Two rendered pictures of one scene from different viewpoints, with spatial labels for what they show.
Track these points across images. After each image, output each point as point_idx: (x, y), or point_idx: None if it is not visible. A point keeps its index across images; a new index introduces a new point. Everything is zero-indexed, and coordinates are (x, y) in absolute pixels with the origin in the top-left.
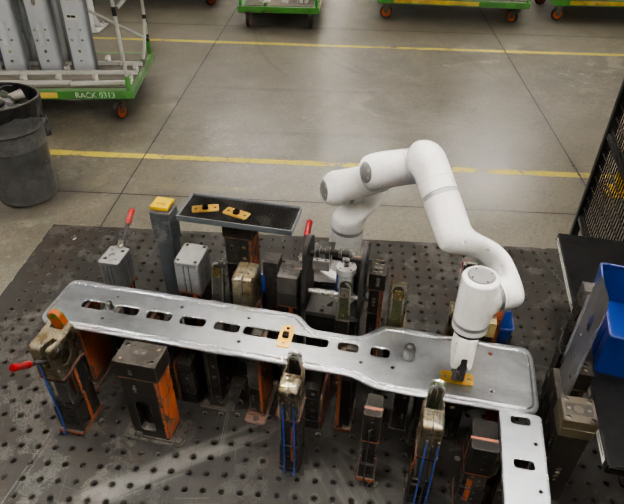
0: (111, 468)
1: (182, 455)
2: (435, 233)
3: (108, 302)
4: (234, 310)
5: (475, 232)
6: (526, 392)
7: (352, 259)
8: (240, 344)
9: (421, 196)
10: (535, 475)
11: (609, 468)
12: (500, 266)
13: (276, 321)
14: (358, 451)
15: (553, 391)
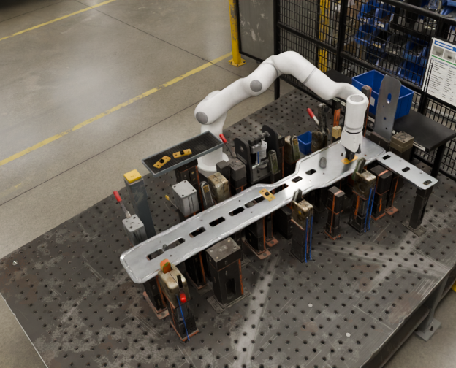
0: (234, 329)
1: (256, 295)
2: (321, 93)
3: (165, 245)
4: (227, 202)
5: (337, 82)
6: (375, 147)
7: (265, 137)
8: (254, 212)
9: (302, 79)
10: (413, 169)
11: (429, 150)
12: (352, 92)
13: (253, 193)
14: (320, 230)
15: (379, 141)
